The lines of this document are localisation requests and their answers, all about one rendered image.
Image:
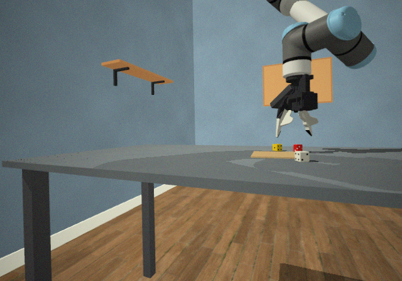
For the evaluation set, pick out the tan flat mat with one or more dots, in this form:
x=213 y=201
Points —
x=273 y=155

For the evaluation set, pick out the yellow die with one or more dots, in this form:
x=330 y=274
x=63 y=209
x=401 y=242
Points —
x=277 y=147

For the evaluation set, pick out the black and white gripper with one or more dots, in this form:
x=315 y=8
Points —
x=303 y=102

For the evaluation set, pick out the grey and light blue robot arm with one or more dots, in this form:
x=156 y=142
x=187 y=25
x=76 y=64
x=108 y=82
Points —
x=339 y=32

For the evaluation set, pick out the red die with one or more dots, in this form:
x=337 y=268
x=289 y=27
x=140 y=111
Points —
x=297 y=148

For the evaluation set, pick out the white die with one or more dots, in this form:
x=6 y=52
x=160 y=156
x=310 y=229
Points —
x=302 y=156

